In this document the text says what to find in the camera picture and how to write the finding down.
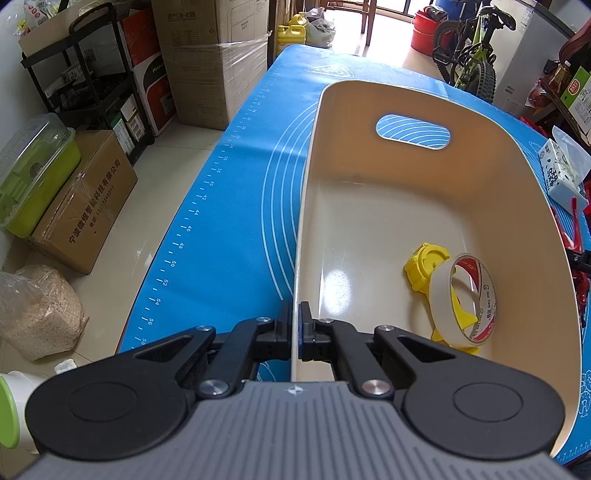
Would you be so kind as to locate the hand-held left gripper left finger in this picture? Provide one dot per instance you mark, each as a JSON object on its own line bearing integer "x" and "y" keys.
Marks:
{"x": 285, "y": 330}

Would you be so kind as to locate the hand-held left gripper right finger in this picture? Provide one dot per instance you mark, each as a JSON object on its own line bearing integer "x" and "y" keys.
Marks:
{"x": 305, "y": 330}

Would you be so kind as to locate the beige plastic storage bin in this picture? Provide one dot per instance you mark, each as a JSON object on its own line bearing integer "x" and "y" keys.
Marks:
{"x": 392, "y": 207}

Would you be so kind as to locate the blue silicone baking mat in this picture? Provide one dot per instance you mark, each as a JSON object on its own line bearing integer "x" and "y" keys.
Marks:
{"x": 258, "y": 207}

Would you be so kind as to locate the clear tape roll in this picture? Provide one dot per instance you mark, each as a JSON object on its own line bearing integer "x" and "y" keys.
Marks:
{"x": 438, "y": 295}

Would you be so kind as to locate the yellow plastic piece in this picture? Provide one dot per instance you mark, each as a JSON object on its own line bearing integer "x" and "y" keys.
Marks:
{"x": 462, "y": 314}

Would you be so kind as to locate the white foam scrap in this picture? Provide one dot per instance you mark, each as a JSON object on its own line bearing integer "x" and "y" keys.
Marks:
{"x": 64, "y": 366}

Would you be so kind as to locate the brown printed cardboard box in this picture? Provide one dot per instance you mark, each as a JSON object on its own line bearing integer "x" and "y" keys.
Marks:
{"x": 87, "y": 207}

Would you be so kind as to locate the clear bag of grain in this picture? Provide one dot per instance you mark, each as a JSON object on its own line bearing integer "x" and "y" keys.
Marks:
{"x": 37, "y": 314}

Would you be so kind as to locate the large wrapped cardboard box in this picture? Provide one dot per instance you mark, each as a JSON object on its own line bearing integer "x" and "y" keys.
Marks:
{"x": 217, "y": 87}

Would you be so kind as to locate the red white appliance box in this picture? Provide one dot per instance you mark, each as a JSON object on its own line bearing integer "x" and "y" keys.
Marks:
{"x": 152, "y": 83}

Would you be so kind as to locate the white container with green lid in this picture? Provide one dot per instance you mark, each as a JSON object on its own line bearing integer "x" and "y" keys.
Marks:
{"x": 14, "y": 406}

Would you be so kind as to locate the green container with clear lid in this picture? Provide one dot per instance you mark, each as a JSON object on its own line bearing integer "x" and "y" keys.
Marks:
{"x": 32, "y": 184}

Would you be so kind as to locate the yellow plastic jug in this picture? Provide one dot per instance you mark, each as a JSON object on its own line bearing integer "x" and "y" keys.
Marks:
{"x": 291, "y": 34}

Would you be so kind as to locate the white green tissue box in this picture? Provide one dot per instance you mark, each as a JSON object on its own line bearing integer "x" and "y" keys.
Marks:
{"x": 561, "y": 175}

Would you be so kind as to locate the clear plastic bag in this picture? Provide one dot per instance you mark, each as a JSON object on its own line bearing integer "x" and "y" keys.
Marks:
{"x": 321, "y": 27}

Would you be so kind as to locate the wooden chair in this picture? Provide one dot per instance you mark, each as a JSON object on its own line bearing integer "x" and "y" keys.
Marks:
{"x": 369, "y": 21}

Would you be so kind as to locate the open brown cardboard box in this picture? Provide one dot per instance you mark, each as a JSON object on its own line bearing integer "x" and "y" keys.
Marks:
{"x": 207, "y": 21}

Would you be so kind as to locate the red plastic bucket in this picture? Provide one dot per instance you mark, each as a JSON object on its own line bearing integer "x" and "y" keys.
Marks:
{"x": 422, "y": 32}

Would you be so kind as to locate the green black bicycle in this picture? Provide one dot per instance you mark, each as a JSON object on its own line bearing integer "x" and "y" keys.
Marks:
{"x": 471, "y": 55}

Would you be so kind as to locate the black shelf rack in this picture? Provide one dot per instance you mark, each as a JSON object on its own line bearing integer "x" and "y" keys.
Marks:
{"x": 117, "y": 50}

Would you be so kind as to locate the dark wooden side table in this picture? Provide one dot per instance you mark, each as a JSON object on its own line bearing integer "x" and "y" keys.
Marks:
{"x": 561, "y": 110}

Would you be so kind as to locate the white chest freezer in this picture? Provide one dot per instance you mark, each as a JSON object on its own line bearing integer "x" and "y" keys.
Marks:
{"x": 531, "y": 60}

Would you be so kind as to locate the amber glass bottle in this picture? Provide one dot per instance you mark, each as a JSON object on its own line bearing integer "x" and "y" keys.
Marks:
{"x": 559, "y": 76}

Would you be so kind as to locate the green white carton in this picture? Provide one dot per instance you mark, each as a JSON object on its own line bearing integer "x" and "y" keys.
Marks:
{"x": 579, "y": 97}

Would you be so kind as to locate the shallow cardboard box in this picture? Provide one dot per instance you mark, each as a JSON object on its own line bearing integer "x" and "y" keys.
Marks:
{"x": 64, "y": 27}

